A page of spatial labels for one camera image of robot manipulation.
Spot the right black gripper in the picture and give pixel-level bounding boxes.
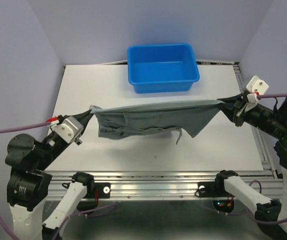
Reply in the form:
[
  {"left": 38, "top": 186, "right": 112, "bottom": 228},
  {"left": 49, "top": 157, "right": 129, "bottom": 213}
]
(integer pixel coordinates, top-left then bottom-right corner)
[{"left": 216, "top": 90, "right": 287, "bottom": 138}]

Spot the light denim skirt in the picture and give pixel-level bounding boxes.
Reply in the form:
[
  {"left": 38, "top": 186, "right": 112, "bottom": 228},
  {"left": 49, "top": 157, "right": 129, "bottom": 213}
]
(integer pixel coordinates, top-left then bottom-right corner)
[{"left": 89, "top": 100, "right": 223, "bottom": 142}]

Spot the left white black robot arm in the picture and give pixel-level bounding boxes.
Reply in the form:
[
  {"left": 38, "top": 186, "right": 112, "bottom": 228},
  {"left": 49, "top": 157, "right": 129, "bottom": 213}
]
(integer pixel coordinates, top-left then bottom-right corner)
[{"left": 5, "top": 110, "right": 95, "bottom": 240}]

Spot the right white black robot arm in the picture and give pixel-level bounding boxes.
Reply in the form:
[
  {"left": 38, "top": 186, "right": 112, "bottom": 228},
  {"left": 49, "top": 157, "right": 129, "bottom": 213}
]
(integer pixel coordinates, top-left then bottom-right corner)
[{"left": 210, "top": 93, "right": 287, "bottom": 240}]

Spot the blue plastic bin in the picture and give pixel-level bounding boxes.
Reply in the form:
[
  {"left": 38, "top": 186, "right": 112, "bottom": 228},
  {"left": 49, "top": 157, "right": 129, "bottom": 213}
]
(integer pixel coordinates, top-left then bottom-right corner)
[{"left": 127, "top": 43, "right": 200, "bottom": 94}]

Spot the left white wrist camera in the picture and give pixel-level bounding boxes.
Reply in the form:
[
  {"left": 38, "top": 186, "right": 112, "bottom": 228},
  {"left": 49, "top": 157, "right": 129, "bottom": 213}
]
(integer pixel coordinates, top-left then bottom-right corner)
[{"left": 50, "top": 116, "right": 84, "bottom": 144}]

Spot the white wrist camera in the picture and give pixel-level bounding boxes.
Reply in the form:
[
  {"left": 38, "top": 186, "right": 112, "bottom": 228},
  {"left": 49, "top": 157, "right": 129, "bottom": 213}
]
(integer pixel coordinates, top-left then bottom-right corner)
[
  {"left": 50, "top": 116, "right": 84, "bottom": 144},
  {"left": 245, "top": 75, "right": 269, "bottom": 101}
]

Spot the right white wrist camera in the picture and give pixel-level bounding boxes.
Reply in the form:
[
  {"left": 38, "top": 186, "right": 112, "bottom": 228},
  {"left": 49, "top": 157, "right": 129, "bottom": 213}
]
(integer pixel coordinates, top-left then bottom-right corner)
[{"left": 245, "top": 75, "right": 269, "bottom": 101}]

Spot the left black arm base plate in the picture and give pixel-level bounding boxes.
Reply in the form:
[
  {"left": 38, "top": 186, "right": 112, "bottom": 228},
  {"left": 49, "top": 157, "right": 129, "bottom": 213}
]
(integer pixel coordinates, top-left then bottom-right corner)
[{"left": 83, "top": 182, "right": 111, "bottom": 201}]

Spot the aluminium extrusion frame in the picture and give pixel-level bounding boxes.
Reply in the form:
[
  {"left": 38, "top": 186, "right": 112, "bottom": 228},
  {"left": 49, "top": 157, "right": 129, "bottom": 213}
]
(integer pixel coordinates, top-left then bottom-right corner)
[{"left": 46, "top": 62, "right": 283, "bottom": 202}]

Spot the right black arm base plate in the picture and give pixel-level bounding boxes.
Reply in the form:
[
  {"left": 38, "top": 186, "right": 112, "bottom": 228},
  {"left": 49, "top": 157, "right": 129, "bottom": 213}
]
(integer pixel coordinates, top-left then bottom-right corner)
[{"left": 194, "top": 181, "right": 230, "bottom": 198}]

